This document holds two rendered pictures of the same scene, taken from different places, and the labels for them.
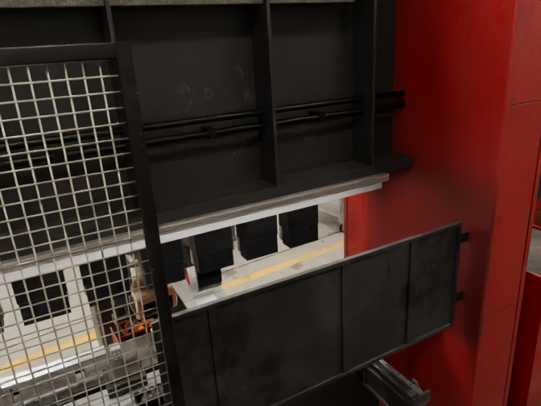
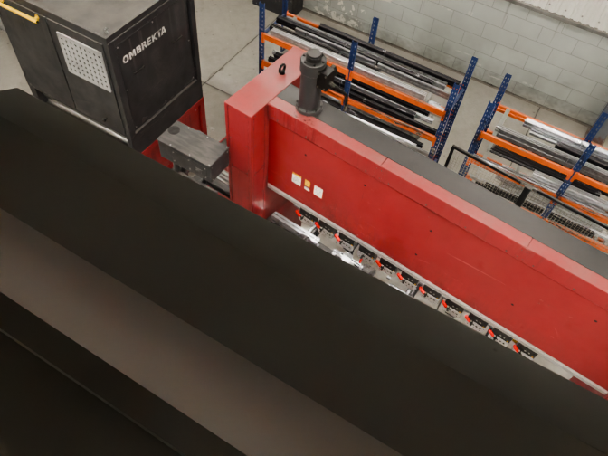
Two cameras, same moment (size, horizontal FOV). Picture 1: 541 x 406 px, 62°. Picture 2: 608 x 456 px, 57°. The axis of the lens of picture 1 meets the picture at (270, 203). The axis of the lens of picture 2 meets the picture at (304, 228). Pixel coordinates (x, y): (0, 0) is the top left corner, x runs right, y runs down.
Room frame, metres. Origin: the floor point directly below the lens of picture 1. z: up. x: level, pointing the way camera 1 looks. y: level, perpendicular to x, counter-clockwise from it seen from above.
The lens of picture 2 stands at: (3.36, 2.33, 5.08)
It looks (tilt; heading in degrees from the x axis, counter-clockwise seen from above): 54 degrees down; 238
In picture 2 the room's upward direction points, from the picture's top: 7 degrees clockwise
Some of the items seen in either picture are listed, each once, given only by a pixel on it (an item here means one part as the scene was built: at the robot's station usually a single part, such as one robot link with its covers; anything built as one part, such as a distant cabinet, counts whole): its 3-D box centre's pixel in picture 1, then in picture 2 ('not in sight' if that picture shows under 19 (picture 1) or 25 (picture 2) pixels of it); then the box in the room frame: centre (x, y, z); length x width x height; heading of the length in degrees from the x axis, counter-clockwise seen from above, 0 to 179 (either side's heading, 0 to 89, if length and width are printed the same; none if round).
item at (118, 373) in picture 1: (120, 362); not in sight; (1.25, 0.54, 1.01); 0.26 x 0.12 x 0.05; 27
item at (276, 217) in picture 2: not in sight; (295, 230); (1.83, -0.23, 0.92); 0.50 x 0.06 x 0.10; 117
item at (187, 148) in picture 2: not in sight; (196, 179); (2.56, -0.64, 1.53); 0.51 x 0.25 x 0.85; 122
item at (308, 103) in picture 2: not in sight; (322, 83); (1.71, -0.27, 2.53); 0.33 x 0.25 x 0.47; 117
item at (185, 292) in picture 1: (200, 291); not in sight; (1.71, 0.33, 1.00); 0.26 x 0.18 x 0.01; 27
